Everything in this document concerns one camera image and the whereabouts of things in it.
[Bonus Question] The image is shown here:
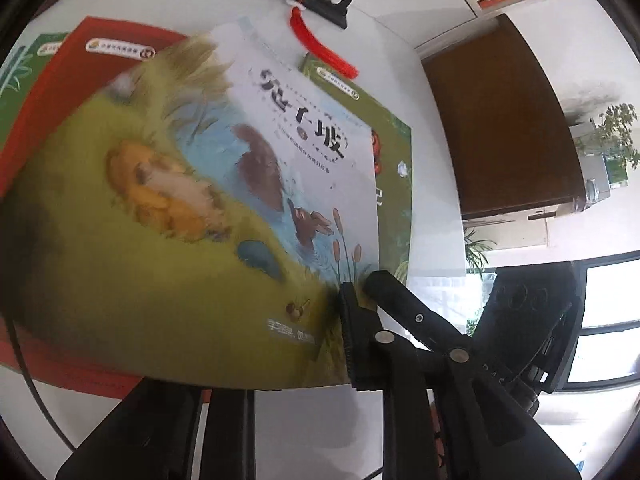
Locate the rabbit hill picture book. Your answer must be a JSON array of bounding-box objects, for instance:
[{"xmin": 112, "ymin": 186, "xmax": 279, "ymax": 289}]
[{"xmin": 1, "ymin": 23, "xmax": 380, "ymax": 389}]

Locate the olive green insect book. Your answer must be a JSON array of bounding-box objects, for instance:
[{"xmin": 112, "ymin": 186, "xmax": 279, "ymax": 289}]
[{"xmin": 302, "ymin": 53, "xmax": 412, "ymax": 283}]

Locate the brown wooden cabinet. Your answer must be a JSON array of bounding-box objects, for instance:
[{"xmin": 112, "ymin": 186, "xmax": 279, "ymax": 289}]
[{"xmin": 422, "ymin": 15, "xmax": 586, "ymax": 221}]

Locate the potted green plant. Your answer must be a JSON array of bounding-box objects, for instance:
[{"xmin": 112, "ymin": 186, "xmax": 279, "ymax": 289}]
[{"xmin": 574, "ymin": 103, "xmax": 639, "ymax": 188}]

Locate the dark red thin book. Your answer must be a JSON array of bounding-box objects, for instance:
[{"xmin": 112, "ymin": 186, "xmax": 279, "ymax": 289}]
[{"xmin": 1, "ymin": 18, "xmax": 186, "ymax": 400}]

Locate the green leafy book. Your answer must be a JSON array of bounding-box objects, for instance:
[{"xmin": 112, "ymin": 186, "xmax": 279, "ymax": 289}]
[{"xmin": 0, "ymin": 32, "xmax": 67, "ymax": 145}]

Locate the black cable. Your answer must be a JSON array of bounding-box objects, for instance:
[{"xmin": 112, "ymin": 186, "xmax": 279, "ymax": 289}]
[{"xmin": 0, "ymin": 314, "xmax": 76, "ymax": 453}]

